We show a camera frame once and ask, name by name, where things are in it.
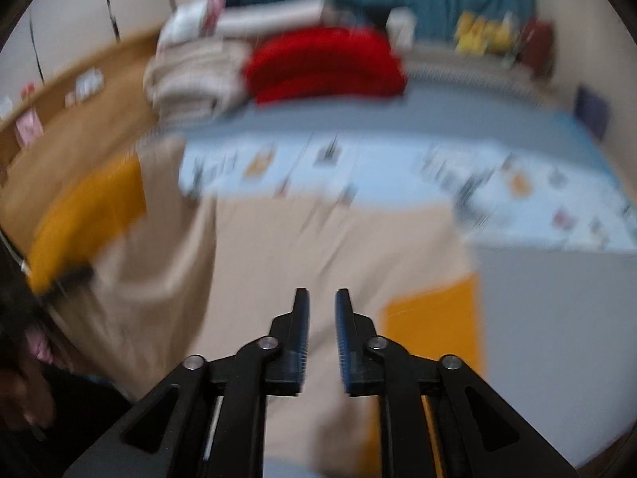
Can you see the grey bed sheet with print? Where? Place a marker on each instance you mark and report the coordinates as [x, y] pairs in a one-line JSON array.
[[553, 232]]

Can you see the white folded bedding stack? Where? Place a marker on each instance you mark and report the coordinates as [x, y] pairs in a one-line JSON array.
[[209, 18]]

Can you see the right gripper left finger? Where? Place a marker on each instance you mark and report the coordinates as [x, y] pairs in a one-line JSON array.
[[207, 417]]

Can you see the wooden bed headboard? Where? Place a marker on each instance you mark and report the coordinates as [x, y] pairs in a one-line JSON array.
[[75, 139]]

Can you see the white plush toy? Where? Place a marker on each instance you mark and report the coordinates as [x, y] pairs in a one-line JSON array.
[[401, 28]]

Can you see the cream folded blanket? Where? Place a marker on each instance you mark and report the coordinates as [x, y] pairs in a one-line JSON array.
[[198, 79]]

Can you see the beige and mustard hooded jacket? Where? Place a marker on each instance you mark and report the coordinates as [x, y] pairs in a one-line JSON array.
[[175, 276]]

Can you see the purple bag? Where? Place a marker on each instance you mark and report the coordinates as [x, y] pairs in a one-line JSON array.
[[592, 110]]

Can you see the red folded quilt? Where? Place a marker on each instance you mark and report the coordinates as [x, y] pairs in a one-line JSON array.
[[324, 61]]

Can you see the yellow plush toys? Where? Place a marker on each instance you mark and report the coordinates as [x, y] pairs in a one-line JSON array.
[[477, 36]]

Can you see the pink box on headboard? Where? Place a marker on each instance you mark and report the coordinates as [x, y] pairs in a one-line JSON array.
[[28, 127]]

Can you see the white wardrobe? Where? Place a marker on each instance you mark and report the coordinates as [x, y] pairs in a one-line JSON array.
[[44, 37]]

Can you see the dark red cushion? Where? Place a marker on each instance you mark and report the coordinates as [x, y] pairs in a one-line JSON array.
[[537, 47]]

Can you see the tissue pack on headboard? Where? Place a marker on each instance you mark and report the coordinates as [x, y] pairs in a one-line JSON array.
[[87, 85]]

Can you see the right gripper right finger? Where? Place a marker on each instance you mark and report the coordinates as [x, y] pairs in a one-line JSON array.
[[437, 417]]

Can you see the person left hand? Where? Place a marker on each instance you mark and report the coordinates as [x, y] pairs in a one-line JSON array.
[[26, 397]]

